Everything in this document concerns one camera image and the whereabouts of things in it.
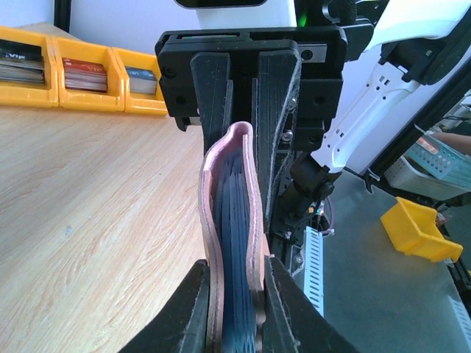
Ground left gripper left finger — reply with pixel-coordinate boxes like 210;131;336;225
127;260;210;352

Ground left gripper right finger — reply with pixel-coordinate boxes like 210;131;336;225
262;257;358;353

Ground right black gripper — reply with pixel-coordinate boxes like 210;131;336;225
155;27;347;233

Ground pink leather card holder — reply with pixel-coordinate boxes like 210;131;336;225
198;121;269;352

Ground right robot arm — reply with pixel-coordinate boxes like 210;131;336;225
155;1;470;229

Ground blue card stack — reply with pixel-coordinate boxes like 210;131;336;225
125;66;157;95

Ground yellow bin with red cards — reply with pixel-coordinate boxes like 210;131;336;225
52;37;124;112

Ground red card stack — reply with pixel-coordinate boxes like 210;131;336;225
62;58;107;92

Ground yellow bin with black cards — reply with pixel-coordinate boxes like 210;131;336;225
1;26;59;107

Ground black card stack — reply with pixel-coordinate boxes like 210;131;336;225
1;39;45;85

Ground loose yellow bin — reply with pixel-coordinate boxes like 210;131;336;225
380;197;463;263

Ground white perforated basket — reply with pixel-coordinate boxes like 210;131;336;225
384;134;470;201

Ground white slotted cable duct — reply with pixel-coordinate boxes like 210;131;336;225
302;227;324;316

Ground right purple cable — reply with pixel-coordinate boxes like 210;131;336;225
319;194;336;236

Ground left black frame post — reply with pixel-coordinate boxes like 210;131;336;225
53;0;72;33

